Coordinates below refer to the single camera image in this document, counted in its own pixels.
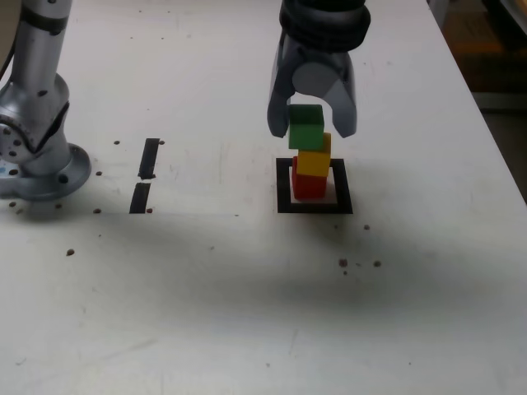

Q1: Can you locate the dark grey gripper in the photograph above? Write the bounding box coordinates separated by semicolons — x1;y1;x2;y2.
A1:
266;33;360;139

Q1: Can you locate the green cube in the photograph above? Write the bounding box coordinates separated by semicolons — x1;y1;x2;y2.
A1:
287;104;326;151

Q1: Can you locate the yellow cube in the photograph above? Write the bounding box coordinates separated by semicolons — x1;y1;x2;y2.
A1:
296;132;333;178

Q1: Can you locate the red cube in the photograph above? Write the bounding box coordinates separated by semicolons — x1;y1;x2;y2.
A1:
291;155;328;201

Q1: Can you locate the black tape square outline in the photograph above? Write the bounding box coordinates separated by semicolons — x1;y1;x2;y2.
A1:
274;157;354;215

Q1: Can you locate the black tape strip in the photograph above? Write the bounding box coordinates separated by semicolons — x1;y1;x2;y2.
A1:
128;137;161;215

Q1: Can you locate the brown cardboard box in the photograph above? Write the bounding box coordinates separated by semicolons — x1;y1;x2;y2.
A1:
442;11;506;54

